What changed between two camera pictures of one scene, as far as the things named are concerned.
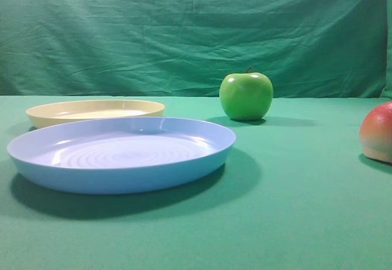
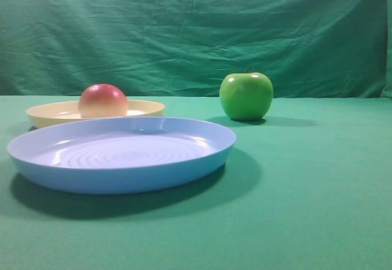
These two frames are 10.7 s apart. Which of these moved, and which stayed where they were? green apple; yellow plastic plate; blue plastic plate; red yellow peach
Moved: red yellow peach
Stayed: blue plastic plate; yellow plastic plate; green apple
